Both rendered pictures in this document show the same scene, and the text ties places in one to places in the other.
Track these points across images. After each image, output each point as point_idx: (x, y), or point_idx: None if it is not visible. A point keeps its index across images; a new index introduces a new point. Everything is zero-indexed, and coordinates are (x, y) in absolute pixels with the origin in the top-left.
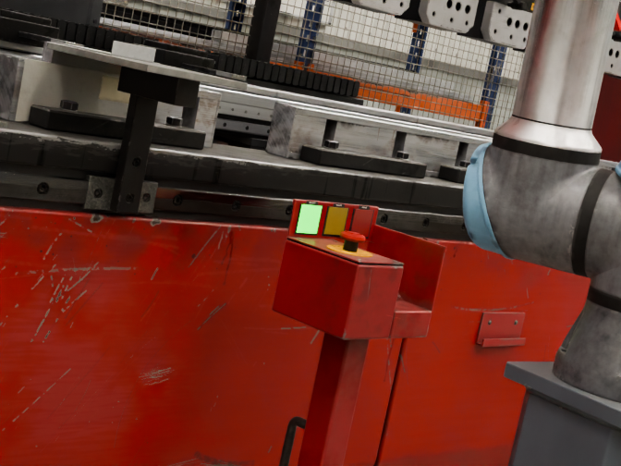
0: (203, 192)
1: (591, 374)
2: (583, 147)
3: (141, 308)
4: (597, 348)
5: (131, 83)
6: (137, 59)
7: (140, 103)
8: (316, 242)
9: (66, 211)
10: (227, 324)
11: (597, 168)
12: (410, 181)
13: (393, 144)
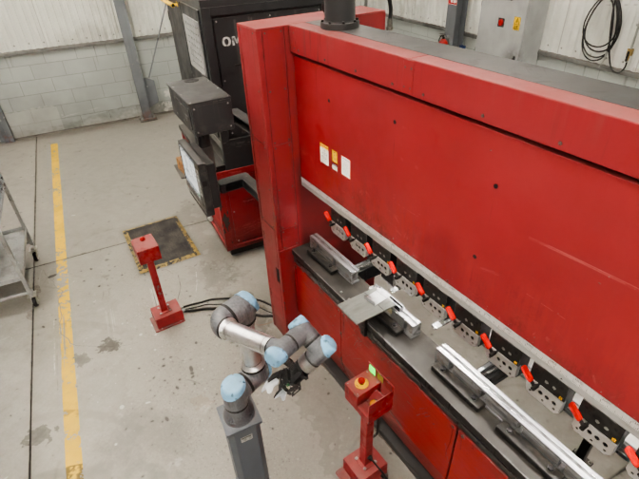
0: (382, 345)
1: None
2: (241, 366)
3: (372, 359)
4: None
5: None
6: (370, 302)
7: None
8: (366, 375)
9: (357, 325)
10: (392, 384)
11: (242, 373)
12: (448, 402)
13: (479, 392)
